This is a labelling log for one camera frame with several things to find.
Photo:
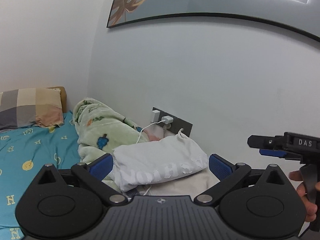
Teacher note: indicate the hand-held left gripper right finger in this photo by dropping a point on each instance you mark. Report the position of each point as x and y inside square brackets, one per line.
[220, 167]

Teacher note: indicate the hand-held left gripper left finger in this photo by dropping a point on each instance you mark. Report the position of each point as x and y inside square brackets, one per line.
[101, 167]

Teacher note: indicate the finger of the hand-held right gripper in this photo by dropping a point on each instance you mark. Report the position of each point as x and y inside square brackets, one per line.
[272, 152]
[261, 141]

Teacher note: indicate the white printed garment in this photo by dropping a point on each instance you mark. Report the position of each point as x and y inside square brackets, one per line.
[160, 157]

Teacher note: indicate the person's right hand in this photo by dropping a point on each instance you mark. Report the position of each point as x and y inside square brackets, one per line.
[303, 197]

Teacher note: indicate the cream cloth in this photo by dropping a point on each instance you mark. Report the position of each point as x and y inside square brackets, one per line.
[185, 185]

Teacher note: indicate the pale green fleece blanket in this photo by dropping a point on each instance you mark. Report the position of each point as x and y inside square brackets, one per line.
[100, 122]

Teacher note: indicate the teal patterned bed sheet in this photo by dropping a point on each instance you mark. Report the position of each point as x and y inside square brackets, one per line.
[37, 150]

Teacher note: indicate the white charger plug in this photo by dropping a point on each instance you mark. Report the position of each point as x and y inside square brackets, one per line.
[167, 120]
[156, 116]

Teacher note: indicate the plaid pillow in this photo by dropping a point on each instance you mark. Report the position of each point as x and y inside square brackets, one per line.
[25, 107]

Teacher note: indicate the grey wall socket panel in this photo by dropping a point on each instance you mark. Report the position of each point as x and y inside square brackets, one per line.
[182, 127]

